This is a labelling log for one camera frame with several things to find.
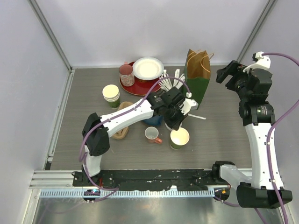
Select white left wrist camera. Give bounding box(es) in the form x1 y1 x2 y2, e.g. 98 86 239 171
180 92 198 115

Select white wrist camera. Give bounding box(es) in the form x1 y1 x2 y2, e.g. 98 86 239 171
243 51 271 73
180 92 198 115

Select green paper cups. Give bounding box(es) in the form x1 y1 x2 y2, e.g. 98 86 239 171
102 84 120 109

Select wrapped white straw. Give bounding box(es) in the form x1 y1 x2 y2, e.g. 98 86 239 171
188 113 206 120

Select green brown paper bag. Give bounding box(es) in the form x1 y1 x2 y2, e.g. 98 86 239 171
184 49 214 109

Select blue shell-shaped dish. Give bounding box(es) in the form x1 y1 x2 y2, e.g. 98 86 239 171
143 115 163 126

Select small pink handled cup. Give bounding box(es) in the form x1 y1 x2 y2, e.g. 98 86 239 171
144 126 162 144

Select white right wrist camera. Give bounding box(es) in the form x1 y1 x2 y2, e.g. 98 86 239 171
243 51 271 73

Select cardboard cup carrier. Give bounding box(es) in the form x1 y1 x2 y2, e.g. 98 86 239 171
112 101 133 140

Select white paper plate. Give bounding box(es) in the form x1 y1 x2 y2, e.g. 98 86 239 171
133 57 164 80

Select green paper coffee cup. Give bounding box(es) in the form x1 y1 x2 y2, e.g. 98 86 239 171
170 127 190 150

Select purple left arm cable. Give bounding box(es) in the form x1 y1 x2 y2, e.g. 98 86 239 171
78 77 190 203

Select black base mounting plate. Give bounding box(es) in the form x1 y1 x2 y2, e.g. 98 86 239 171
72 169 232 191

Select pink floral mug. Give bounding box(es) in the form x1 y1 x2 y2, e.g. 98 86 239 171
119 62 135 87

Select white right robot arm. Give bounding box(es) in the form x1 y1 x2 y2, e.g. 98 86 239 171
211 60 292 209

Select bundle of wrapped white utensils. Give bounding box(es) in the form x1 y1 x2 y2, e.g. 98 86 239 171
158 69 185 91

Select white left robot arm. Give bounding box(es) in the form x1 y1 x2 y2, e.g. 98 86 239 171
79 87 197 186

